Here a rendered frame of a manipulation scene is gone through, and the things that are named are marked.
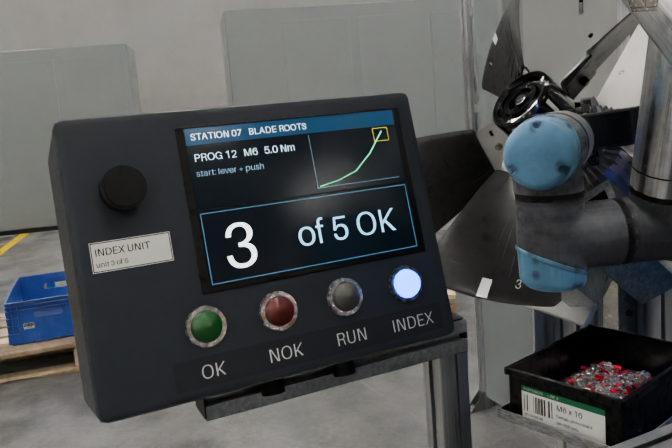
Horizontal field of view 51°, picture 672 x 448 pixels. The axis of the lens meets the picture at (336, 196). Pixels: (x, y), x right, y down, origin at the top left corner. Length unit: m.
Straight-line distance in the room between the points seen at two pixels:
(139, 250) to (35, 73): 7.79
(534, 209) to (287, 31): 5.87
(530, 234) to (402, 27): 6.06
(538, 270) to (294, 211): 0.38
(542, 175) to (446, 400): 0.26
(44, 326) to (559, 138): 3.33
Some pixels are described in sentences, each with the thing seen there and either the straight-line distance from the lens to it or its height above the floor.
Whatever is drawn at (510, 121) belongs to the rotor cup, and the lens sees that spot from 1.23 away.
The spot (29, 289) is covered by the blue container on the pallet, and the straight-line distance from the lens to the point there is 4.41.
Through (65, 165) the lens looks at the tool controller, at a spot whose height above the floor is 1.23.
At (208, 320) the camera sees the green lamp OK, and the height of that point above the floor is 1.12.
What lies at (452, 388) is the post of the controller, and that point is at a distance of 0.65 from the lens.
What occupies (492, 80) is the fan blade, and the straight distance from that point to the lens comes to 1.56.
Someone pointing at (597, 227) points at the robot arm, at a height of 1.09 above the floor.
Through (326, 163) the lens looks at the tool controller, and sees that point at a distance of 0.51.
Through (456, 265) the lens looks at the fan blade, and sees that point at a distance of 1.15.
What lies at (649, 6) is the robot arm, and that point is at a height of 1.30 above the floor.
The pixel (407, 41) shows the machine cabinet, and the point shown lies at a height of 1.67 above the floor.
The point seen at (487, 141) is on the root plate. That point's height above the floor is 1.15.
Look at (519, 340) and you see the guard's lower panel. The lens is 2.64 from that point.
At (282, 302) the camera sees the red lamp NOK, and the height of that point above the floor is 1.12.
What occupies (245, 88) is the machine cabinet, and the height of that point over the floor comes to 1.35.
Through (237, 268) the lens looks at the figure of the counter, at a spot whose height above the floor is 1.15.
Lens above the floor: 1.26
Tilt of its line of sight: 8 degrees down
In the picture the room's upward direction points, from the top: 4 degrees counter-clockwise
